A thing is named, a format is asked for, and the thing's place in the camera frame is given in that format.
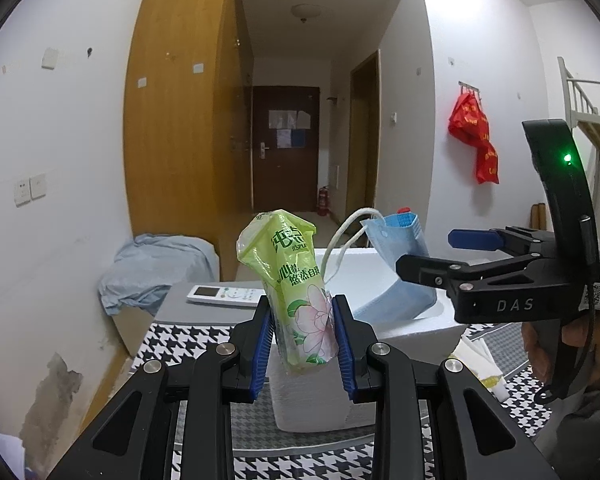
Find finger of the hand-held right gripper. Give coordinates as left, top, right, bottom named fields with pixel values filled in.
left=396, top=254, right=551, bottom=291
left=448, top=226, right=551, bottom=256

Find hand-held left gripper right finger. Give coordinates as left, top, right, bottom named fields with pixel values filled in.
left=330, top=294, right=561, bottom=480

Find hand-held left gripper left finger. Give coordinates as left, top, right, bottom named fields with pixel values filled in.
left=47, top=296, right=274, bottom=480

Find blue face mask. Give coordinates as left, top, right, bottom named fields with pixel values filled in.
left=322, top=206, right=438, bottom=322

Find white foam box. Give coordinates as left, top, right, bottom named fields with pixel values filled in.
left=219, top=246, right=468, bottom=432

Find green tissue packet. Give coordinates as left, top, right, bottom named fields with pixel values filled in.
left=236, top=208, right=337, bottom=377

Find person's right forearm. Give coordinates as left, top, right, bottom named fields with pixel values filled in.
left=532, top=370, right=600, bottom=462

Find white remote control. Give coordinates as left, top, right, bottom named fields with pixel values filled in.
left=186, top=284, right=266, bottom=308

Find houndstooth table cloth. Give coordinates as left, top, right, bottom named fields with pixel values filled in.
left=107, top=317, right=556, bottom=480

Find white patterned paper napkin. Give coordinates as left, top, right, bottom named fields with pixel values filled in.
left=445, top=335, right=509, bottom=401

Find red hanging bags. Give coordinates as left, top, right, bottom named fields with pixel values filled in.
left=448, top=91, right=500, bottom=185

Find pale blue crumpled cloth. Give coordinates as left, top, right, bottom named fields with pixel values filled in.
left=98, top=232, right=220, bottom=317

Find light wooden side door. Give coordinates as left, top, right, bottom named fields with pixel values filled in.
left=350, top=50, right=382, bottom=223

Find dark brown door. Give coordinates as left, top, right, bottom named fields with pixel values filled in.
left=251, top=86, right=321, bottom=213

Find white paper door notice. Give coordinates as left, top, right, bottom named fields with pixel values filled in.
left=269, top=109, right=312, bottom=130

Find wooden wardrobe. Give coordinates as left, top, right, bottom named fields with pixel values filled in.
left=123, top=0, right=255, bottom=246

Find white bunk bed frame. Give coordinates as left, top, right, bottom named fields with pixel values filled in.
left=557, top=56, right=600, bottom=241

